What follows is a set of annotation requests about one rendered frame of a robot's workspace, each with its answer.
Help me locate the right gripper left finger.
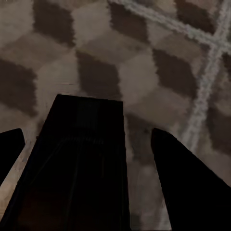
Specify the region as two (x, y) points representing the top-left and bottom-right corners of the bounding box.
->
(0, 128), (25, 186)

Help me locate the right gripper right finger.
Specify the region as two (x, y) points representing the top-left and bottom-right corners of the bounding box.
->
(151, 128), (231, 231)

